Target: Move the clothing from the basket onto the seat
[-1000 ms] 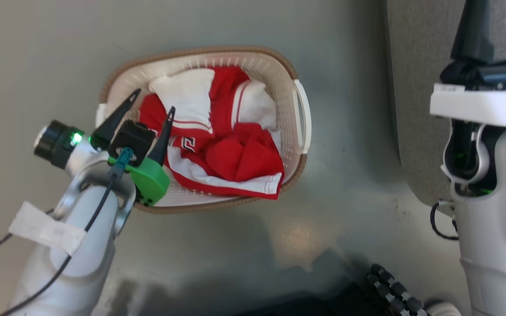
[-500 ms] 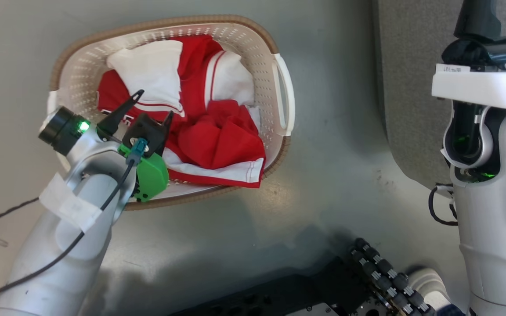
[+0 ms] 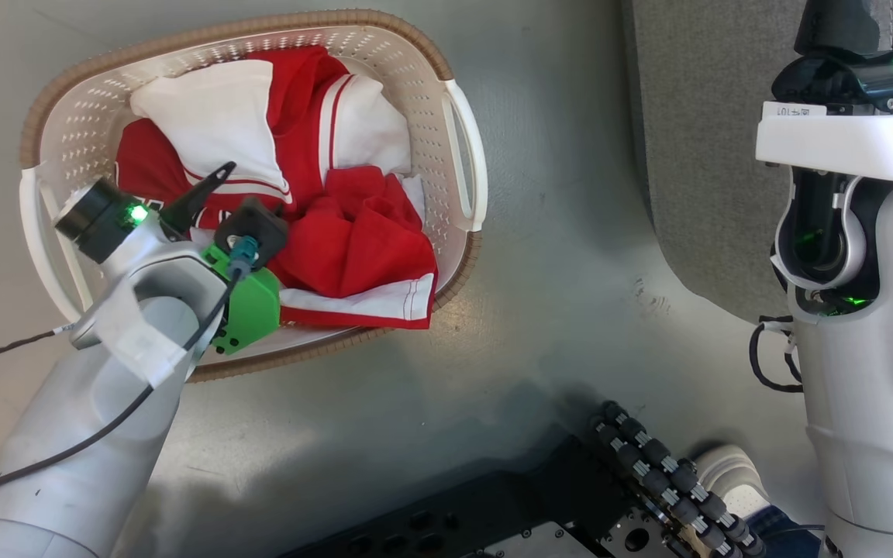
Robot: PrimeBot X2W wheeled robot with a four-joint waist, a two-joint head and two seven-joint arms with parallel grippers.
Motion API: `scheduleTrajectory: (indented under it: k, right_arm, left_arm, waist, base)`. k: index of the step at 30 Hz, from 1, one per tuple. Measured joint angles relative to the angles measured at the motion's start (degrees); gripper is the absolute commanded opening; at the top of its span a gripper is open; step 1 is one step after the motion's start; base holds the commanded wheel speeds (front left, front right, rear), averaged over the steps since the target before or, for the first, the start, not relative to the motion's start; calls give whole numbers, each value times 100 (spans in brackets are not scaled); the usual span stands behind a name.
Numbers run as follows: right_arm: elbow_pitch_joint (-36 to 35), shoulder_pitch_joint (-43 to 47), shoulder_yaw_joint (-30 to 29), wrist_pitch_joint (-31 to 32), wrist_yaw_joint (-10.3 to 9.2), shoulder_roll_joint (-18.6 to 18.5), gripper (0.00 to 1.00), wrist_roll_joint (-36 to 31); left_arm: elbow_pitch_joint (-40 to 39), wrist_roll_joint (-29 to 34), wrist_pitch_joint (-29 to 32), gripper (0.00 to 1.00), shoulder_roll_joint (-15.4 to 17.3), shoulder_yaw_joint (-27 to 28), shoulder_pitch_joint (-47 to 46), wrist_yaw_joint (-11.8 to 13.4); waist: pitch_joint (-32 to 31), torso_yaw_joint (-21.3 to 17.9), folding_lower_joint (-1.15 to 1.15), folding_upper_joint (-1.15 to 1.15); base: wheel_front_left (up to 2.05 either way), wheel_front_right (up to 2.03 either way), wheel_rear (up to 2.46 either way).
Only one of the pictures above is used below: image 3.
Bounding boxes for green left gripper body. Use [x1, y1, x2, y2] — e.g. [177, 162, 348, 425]
[200, 243, 283, 356]

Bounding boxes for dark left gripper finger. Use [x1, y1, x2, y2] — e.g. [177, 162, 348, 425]
[160, 161, 237, 235]

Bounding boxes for red white sports jersey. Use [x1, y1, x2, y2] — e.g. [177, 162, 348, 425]
[115, 45, 426, 233]

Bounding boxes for red shorts with white stripe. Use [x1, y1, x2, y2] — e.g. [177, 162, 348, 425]
[267, 166, 440, 330]

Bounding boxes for white perforated laundry basket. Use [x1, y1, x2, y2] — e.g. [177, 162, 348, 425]
[19, 9, 489, 382]

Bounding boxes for white paper tape tag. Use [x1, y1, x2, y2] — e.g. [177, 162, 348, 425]
[94, 281, 188, 389]

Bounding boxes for grey fabric sofa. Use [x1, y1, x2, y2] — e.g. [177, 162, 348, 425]
[621, 0, 893, 324]

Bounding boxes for white ribbed object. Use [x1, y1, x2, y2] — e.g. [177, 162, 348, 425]
[693, 445, 771, 514]

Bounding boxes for blue fabric piece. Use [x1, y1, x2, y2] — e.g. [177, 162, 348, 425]
[749, 508, 831, 558]

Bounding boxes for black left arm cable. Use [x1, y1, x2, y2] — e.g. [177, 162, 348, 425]
[0, 237, 261, 510]

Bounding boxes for thin twisted black cable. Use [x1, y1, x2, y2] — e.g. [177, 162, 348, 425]
[0, 324, 77, 378]

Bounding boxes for black segmented cable chain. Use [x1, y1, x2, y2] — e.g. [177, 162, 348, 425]
[589, 400, 767, 558]

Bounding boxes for black looped cable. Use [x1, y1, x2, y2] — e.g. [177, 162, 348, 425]
[749, 315, 805, 394]

